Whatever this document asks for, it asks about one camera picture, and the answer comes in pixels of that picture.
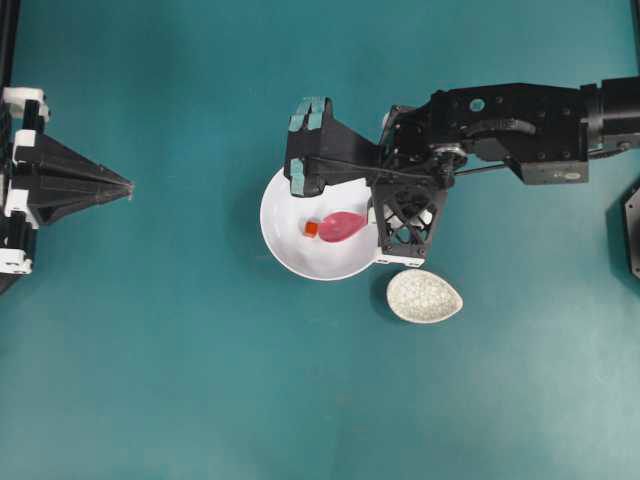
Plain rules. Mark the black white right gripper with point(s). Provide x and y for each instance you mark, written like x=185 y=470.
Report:
x=406 y=213

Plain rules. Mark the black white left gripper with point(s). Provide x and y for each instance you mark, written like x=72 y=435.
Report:
x=18 y=247

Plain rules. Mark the pink ceramic spoon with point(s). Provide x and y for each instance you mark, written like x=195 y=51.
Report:
x=340 y=226

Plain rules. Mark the small red block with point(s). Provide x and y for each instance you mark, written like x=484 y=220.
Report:
x=311 y=229

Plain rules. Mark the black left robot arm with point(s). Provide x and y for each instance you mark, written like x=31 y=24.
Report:
x=42 y=180

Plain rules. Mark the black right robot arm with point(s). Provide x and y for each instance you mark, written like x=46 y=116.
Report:
x=544 y=135

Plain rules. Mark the speckled white spoon rest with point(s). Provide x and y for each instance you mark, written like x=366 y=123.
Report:
x=421 y=297

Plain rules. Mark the white round bowl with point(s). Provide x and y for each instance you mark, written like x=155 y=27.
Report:
x=282 y=221

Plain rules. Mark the black teal wrist camera mount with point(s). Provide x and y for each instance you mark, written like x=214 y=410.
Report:
x=322 y=151

